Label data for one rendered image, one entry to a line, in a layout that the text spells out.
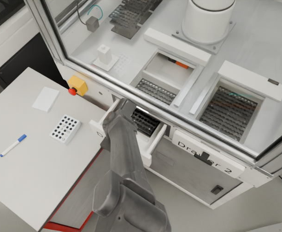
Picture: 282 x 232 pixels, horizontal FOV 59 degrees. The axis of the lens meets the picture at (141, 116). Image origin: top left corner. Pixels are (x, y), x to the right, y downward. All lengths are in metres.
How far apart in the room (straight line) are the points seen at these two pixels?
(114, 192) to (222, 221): 1.60
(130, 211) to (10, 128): 1.07
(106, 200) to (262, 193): 1.76
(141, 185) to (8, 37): 1.23
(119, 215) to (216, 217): 1.60
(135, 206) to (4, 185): 0.96
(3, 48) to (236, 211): 1.74
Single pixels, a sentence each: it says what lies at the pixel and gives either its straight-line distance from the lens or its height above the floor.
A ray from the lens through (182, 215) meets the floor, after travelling 1.85.
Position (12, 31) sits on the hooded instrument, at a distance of 1.49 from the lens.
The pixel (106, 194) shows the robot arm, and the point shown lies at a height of 1.50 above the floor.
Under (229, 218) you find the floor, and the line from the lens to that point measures 1.92.
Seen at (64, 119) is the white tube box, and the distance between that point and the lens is 1.22.
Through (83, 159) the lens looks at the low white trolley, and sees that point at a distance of 1.16.
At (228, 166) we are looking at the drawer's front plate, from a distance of 1.02.
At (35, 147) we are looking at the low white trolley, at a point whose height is 0.76.
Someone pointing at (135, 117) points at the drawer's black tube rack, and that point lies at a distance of 1.05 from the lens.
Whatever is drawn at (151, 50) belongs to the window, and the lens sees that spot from 0.74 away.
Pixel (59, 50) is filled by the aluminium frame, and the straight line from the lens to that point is 1.12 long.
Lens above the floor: 1.83
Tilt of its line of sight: 62 degrees down
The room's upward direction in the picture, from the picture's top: 3 degrees counter-clockwise
